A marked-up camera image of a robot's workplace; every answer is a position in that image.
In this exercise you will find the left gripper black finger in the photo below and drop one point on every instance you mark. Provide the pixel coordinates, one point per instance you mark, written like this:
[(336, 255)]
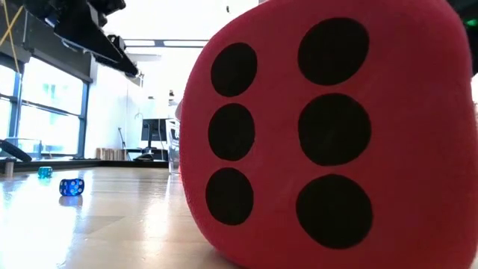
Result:
[(121, 61), (89, 37)]

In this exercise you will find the small teal translucent die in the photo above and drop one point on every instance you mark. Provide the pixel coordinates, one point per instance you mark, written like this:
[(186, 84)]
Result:
[(45, 172)]

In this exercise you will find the small dark blue die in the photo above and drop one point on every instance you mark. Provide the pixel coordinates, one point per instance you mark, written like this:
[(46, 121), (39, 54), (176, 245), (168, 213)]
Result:
[(71, 187)]

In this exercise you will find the large red foam die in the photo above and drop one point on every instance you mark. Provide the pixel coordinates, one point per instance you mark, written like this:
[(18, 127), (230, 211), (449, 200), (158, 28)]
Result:
[(276, 112)]

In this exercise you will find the black computer monitor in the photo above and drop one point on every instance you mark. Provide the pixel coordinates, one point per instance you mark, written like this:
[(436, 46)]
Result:
[(153, 130)]

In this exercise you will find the wooden blocks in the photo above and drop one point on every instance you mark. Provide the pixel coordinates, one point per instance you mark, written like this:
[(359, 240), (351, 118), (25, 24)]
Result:
[(110, 154)]

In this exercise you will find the clear plastic bin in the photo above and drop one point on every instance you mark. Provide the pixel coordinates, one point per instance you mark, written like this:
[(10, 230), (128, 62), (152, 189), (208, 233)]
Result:
[(172, 149)]

